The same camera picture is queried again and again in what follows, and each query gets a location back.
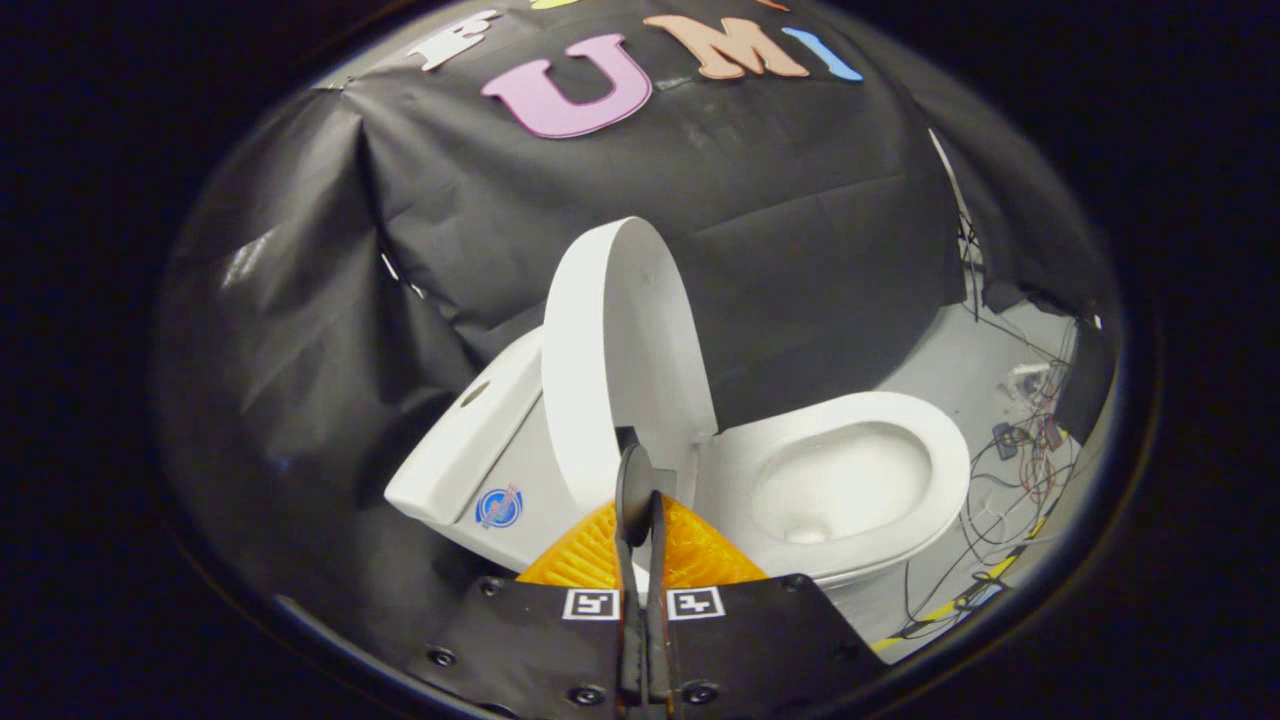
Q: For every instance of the clear plastic packet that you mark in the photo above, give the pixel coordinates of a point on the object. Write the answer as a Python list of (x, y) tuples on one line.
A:
[(1025, 380)]

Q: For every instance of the yellow black floor tape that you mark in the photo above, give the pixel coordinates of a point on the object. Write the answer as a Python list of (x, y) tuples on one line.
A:
[(940, 610)]

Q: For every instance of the white ceramic toilet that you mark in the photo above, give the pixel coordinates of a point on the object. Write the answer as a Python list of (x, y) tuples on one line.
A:
[(500, 460)]

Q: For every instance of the white toilet lid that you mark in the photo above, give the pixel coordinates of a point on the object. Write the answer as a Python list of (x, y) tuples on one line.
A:
[(620, 350)]

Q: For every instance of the white toilet seat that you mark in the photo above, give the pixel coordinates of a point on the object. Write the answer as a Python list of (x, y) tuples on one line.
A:
[(740, 450)]

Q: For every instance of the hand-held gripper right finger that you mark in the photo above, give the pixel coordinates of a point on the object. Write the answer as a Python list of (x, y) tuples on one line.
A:
[(658, 600)]

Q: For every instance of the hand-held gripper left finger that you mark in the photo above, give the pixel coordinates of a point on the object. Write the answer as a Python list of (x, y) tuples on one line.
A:
[(632, 490)]

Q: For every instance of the black backdrop cloth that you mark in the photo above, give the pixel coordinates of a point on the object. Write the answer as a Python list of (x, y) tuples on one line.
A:
[(800, 200)]

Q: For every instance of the black power adapter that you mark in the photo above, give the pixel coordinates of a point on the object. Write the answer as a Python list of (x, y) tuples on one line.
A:
[(1005, 440)]

